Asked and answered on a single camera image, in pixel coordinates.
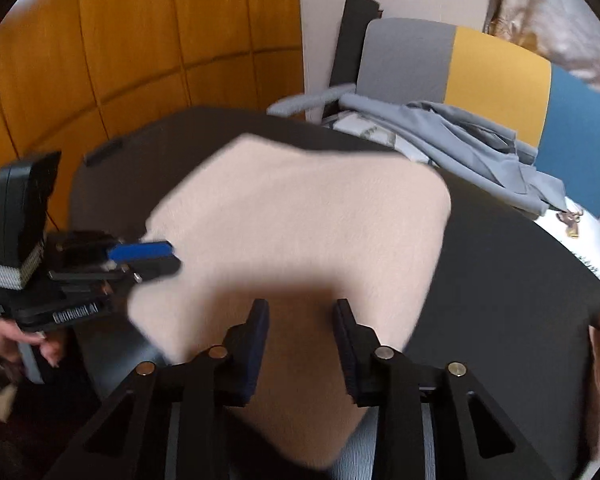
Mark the white printed cushion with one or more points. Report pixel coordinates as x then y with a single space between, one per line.
579 245

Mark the grey yellow blue chair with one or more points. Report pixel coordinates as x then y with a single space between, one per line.
404 60

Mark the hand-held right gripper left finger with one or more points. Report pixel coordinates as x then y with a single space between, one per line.
257 345

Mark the black rolled mat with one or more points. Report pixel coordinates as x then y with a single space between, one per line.
352 45

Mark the beige knit sweater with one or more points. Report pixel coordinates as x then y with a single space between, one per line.
290 220

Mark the person's left hand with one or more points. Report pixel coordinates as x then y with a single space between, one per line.
10 340

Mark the grey garment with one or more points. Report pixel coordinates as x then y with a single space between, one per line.
454 145

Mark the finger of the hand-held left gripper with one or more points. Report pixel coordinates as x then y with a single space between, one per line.
142 250
160 267

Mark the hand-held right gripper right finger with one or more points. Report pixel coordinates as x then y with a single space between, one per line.
347 345

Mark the orange wooden wardrobe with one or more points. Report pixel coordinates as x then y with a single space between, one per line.
130 35

